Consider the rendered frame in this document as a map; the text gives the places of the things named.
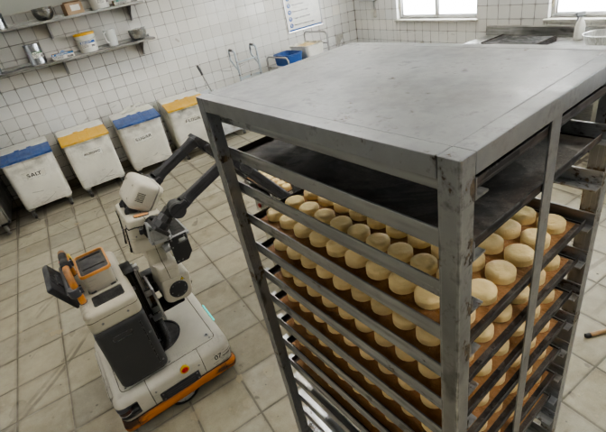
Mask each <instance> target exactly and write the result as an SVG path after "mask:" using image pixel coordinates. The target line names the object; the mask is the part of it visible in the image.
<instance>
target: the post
mask: <svg viewBox="0 0 606 432"><path fill-rule="evenodd" d="M211 95H213V94H208V93H206V94H204V95H201V96H198V97H196V100H197V104H198V107H199V111H200V114H201V116H202V119H203V123H204V126H205V128H206V131H207V137H208V140H209V142H210V145H211V149H212V152H213V154H214V157H215V161H216V166H217V168H218V172H219V175H220V178H221V180H222V184H223V187H224V190H225V195H226V198H227V201H228V204H229V207H230V210H231V213H232V216H233V219H234V224H235V227H236V230H237V233H238V236H239V239H240V242H241V246H242V248H243V253H244V257H245V260H246V262H247V265H248V268H249V272H250V274H251V277H252V283H253V286H254V288H255V291H256V295H257V298H258V300H259V303H260V307H261V310H262V314H263V318H264V321H265V324H266V327H267V329H268V333H269V336H270V339H271V344H272V347H273V350H274V353H275V356H276V359H277V362H278V365H279V368H280V373H281V376H282V380H283V382H284V385H285V388H286V391H287V394H288V397H289V402H290V406H291V408H292V411H293V414H294V418H295V420H296V423H297V426H298V432H310V431H309V427H308V422H307V419H306V415H305V412H304V409H303V406H302V402H301V399H300V397H299V393H298V387H297V384H296V381H295V378H294V374H293V371H292V368H291V365H290V361H289V356H288V353H287V349H286V346H285V343H284V340H283V336H282V333H281V330H280V324H279V321H278V318H277V315H276V311H275V308H274V305H273V302H272V298H271V293H270V290H269V286H268V283H267V280H266V277H265V273H264V270H263V267H262V261H261V258H260V255H259V252H258V248H257V245H256V242H255V239H254V235H253V230H252V227H251V223H250V220H249V217H248V214H247V210H246V207H245V204H244V201H243V195H242V192H241V189H240V186H239V182H238V179H237V176H236V173H235V169H234V164H233V161H232V157H231V154H230V151H229V148H228V144H227V141H226V138H225V132H224V129H223V126H222V123H221V119H220V116H219V115H214V114H210V113H208V112H206V110H205V108H204V104H203V101H202V98H204V97H209V96H211Z"/></svg>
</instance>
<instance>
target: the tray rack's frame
mask: <svg viewBox="0 0 606 432"><path fill-rule="evenodd" d="M605 83H606V46H602V45H538V44H474V43H410V42H359V43H356V44H354V45H343V46H340V47H337V48H334V49H332V50H330V51H325V52H322V53H319V54H317V55H315V56H312V57H309V58H306V59H303V60H299V61H297V62H294V63H291V64H289V65H286V66H283V67H280V68H278V69H274V70H271V71H268V72H265V73H262V74H261V75H258V76H255V77H252V78H248V79H245V80H243V81H240V82H237V83H234V84H232V85H229V86H226V87H222V88H219V89H217V90H214V91H211V92H208V94H213V95H211V96H209V97H204V98H202V101H203V104H204V108H205V110H206V112H208V113H210V114H214V115H220V116H222V117H225V118H229V119H232V120H235V121H238V122H242V123H245V124H250V125H253V126H257V127H260V128H263V129H266V130H269V131H273V132H275V133H281V134H285V135H287V136H290V137H294V138H297V139H300V140H303V141H307V142H312V143H315V144H318V145H322V146H325V147H328V148H331V149H334V150H338V151H340V152H346V153H350V154H352V155H355V156H359V157H362V158H365V159H368V160H372V161H377V162H380V163H383V164H387V165H390V166H393V167H396V168H400V169H403V170H408V171H411V172H415V173H417V174H421V175H424V176H427V177H430V178H433V179H437V205H438V254H439V303H440V353H441V401H442V432H467V414H468V386H469V358H470V330H471V302H472V274H473V219H474V191H475V175H476V174H478V173H479V172H481V171H482V170H484V169H485V168H487V167H488V166H489V165H491V164H492V163H494V162H495V161H496V160H497V159H499V158H500V157H502V156H503V155H504V154H506V153H507V152H509V151H511V150H512V149H513V148H515V147H516V146H518V145H519V144H520V143H522V142H524V141H525V140H527V138H528V137H530V136H531V135H533V134H534V133H536V132H537V131H539V130H540V129H542V128H543V127H544V126H546V125H547V124H549V123H550V128H549V135H548V143H547V150H546V165H545V172H544V179H543V187H542V194H541V201H540V209H539V216H538V223H537V237H536V244H535V252H534V260H533V267H532V274H531V282H530V289H529V296H528V310H527V317H526V325H525V332H524V339H523V346H522V355H521V362H520V369H519V383H518V390H517V398H516V405H515V412H514V419H513V427H512V432H519V425H520V419H521V411H522V405H523V399H524V392H525V385H526V379H527V372H528V359H529V353H530V346H531V340H532V333H533V326H534V320H535V314H536V306H537V294H538V287H539V281H540V274H541V268H542V261H543V254H544V248H545V241H546V229H547V222H548V216H549V208H550V202H551V196H552V189H553V182H554V176H555V169H556V156H557V150H558V144H559V136H560V130H561V123H562V117H563V113H564V112H565V111H567V110H568V109H570V108H571V107H573V106H574V105H576V104H577V103H579V102H580V101H581V100H583V99H584V98H586V97H587V96H589V95H590V94H591V93H592V92H594V91H595V90H596V89H598V88H599V87H601V86H603V85H604V84H605ZM586 169H590V170H598V171H603V172H604V176H603V181H602V185H601V187H600V188H599V189H598V190H597V191H596V192H595V193H593V192H590V191H586V190H583V193H582V197H581V203H580V207H579V209H581V210H584V211H587V212H591V213H594V214H596V216H595V220H594V225H593V228H592V229H591V230H590V231H589V232H588V233H584V232H579V233H578V234H577V235H576V236H575V237H574V242H573V246H574V247H577V248H580V249H583V250H585V251H588V255H587V260H586V264H585V265H584V266H583V267H582V268H581V269H580V270H578V269H576V268H572V269H571V270H570V271H569V272H568V273H567V279H568V280H571V281H573V282H576V283H578V284H581V285H582V287H581V290H580V295H579V297H578V298H577V299H576V300H575V301H574V302H572V301H570V300H567V301H566V302H565V303H564V305H563V306H562V308H561V309H562V310H564V311H567V312H569V313H571V314H573V315H575V318H574V325H573V326H572V327H571V328H570V330H569V331H568V332H566V331H564V330H563V329H562V330H561V331H560V332H559V334H558V335H557V337H559V338H561V339H563V340H565V341H566V342H568V343H570V344H569V348H568V352H567V354H566V355H565V356H564V358H563V359H562V358H560V357H558V356H557V357H556V358H555V360H554V361H553V363H556V364H558V365H560V366H562V367H563V368H565V370H564V375H563V377H562V378H561V380H560V381H559V382H558V383H556V382H554V381H551V383H550V384H549V385H550V386H551V387H553V388H555V389H556V390H558V391H560V392H559V397H558V400H557V401H556V403H555V404H554V406H552V405H551V404H549V403H548V402H547V403H546V404H545V407H547V408H549V409H551V410H552V411H554V412H555V419H554V420H553V422H552V423H551V425H550V426H548V425H546V424H544V423H543V422H541V424H540V426H542V427H544V428H545V429H547V430H548V431H550V432H555V431H556V422H557V419H558V414H559V410H560V405H561V401H562V397H563V392H564V387H565V380H566V375H567V371H568V367H569V363H570V358H571V353H572V350H573V345H574V337H575V333H576V328H577V324H578V320H579V316H580V311H581V306H582V303H583V294H584V290H585V286H586V281H587V277H588V272H589V269H590V264H591V259H592V252H593V247H594V243H595V238H596V235H597V230H598V225H599V221H600V217H601V209H602V204H603V200H604V196H605V191H606V146H605V147H600V146H594V147H593V148H592V149H591V150H590V152H589V158H588V162H587V168H586Z"/></svg>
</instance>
